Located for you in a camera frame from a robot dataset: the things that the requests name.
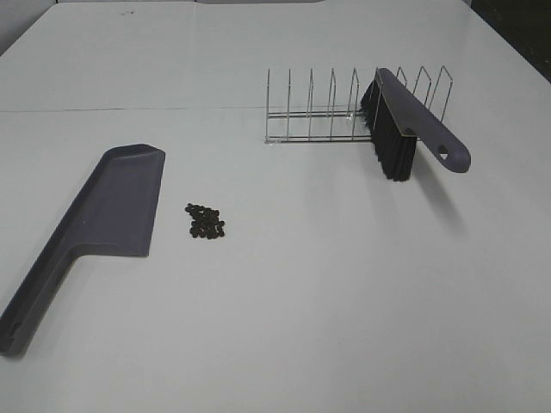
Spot chrome wire dish rack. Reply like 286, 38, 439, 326
263, 65, 452, 145

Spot pile of coffee beans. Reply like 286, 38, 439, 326
184, 203, 226, 239

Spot grey plastic dustpan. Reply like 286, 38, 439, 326
1, 144, 165, 357

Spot grey brush black bristles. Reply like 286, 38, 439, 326
361, 68, 471, 182

